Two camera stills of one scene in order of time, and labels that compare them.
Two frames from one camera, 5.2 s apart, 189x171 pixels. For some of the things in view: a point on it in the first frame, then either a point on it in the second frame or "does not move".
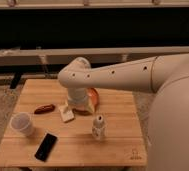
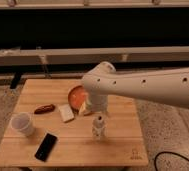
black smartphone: x=45 y=147 does not move
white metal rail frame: x=97 y=55 does not move
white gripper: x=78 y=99 to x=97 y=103
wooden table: x=45 y=131 does not move
